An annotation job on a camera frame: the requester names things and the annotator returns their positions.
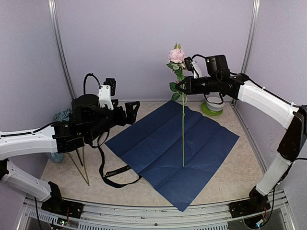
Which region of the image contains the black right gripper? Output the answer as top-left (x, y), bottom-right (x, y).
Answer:
top-left (176, 75), bottom-right (220, 94)

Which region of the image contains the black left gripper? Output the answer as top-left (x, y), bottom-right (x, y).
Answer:
top-left (85, 99), bottom-right (140, 142)

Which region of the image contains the pink fake rose stem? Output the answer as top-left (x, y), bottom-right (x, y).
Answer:
top-left (166, 43), bottom-right (187, 167)

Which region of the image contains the blue wrapping paper sheet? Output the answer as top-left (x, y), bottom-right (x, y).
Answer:
top-left (106, 101), bottom-right (238, 211)

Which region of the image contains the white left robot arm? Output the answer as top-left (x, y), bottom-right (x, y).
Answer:
top-left (0, 94), bottom-right (140, 213)

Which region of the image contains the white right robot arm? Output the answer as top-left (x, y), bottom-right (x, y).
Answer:
top-left (176, 55), bottom-right (307, 213)

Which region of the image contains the fake flower bunch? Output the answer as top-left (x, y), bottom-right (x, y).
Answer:
top-left (52, 108), bottom-right (90, 186)

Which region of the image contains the green plastic saucer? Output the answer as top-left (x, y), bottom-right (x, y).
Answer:
top-left (201, 102), bottom-right (223, 116)

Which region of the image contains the white ceramic bowl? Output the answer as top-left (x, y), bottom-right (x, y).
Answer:
top-left (206, 96), bottom-right (224, 112)

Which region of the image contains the black printed ribbon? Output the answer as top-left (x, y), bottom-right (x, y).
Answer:
top-left (97, 132), bottom-right (142, 189)

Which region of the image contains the white blue paper cup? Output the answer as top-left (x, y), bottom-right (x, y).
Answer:
top-left (47, 153), bottom-right (64, 163)

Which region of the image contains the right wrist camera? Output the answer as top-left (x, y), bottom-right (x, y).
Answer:
top-left (184, 57), bottom-right (203, 79)

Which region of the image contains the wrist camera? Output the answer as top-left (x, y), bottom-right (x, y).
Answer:
top-left (98, 78), bottom-right (116, 111)
top-left (184, 57), bottom-right (203, 79)

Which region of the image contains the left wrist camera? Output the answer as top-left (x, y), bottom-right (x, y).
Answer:
top-left (98, 78), bottom-right (116, 111)

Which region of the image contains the aluminium table frame rail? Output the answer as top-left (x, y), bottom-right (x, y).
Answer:
top-left (16, 189), bottom-right (298, 230)

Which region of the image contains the right corner metal post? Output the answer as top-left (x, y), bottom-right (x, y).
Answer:
top-left (241, 0), bottom-right (260, 73)

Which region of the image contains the corner metal post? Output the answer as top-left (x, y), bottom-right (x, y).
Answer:
top-left (48, 0), bottom-right (76, 100)
top-left (241, 0), bottom-right (260, 73)

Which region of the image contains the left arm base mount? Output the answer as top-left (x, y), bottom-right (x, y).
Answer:
top-left (41, 182), bottom-right (84, 219)

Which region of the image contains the left corner metal post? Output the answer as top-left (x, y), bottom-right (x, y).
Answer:
top-left (48, 0), bottom-right (76, 100)

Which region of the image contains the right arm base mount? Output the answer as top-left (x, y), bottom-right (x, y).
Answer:
top-left (228, 187), bottom-right (271, 218)

